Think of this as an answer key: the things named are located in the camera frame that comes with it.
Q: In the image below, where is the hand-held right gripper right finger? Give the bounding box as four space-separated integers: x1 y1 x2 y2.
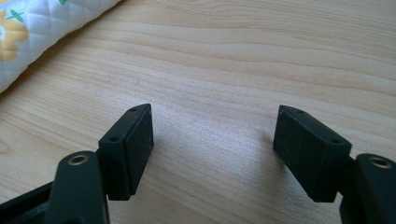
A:
273 105 396 224

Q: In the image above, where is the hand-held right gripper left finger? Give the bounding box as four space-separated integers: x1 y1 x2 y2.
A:
44 103 155 224

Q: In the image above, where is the white quilted floral cloth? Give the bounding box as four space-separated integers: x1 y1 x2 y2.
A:
0 0 120 93

